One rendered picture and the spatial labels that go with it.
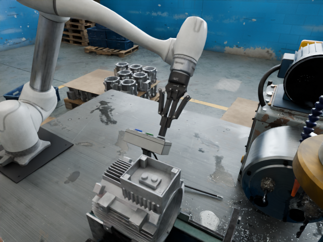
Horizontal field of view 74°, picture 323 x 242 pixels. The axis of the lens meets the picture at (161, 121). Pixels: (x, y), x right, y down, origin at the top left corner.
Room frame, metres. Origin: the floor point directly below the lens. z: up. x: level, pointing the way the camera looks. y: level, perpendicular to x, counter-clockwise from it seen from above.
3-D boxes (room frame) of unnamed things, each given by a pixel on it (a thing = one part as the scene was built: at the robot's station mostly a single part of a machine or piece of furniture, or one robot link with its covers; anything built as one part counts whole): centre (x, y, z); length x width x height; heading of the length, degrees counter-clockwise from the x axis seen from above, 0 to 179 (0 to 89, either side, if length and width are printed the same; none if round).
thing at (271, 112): (0.75, -0.55, 0.99); 0.35 x 0.31 x 0.37; 150
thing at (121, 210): (0.41, 0.06, 1.02); 0.20 x 0.19 x 0.19; 61
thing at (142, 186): (0.39, 0.03, 1.11); 0.12 x 0.11 x 0.07; 61
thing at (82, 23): (7.09, 2.48, 0.45); 1.26 x 0.86 x 0.89; 59
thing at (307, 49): (0.80, -0.54, 1.16); 0.33 x 0.26 x 0.42; 150
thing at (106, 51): (5.95, 1.33, 0.39); 1.20 x 0.80 x 0.79; 67
